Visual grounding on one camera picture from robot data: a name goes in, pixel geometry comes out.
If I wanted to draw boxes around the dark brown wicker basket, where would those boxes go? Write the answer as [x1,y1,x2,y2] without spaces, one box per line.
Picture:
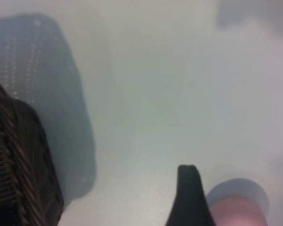
[0,74,65,226]

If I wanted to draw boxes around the pink peach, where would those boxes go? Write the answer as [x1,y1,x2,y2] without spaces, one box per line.
[211,195,269,226]

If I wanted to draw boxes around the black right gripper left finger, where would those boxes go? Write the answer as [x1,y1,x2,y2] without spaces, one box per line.
[164,164,218,226]

